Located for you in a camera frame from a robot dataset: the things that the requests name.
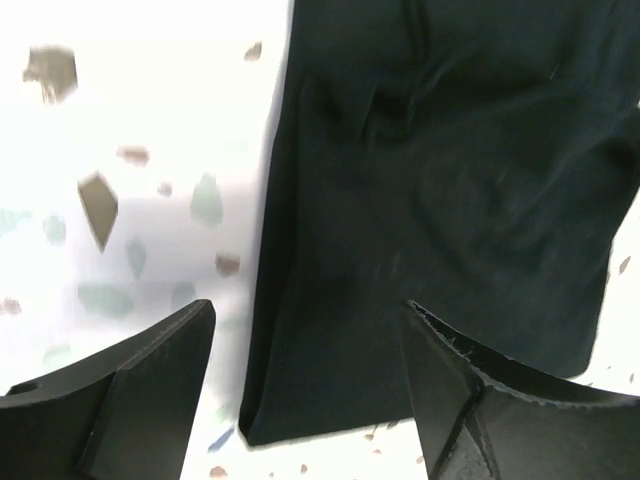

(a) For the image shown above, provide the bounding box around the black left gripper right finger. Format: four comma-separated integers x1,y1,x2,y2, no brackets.
400,302,639,480

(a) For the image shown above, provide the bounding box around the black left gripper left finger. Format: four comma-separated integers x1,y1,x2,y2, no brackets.
1,300,216,480

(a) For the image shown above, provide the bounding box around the black t shirt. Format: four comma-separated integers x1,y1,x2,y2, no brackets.
239,0,639,446

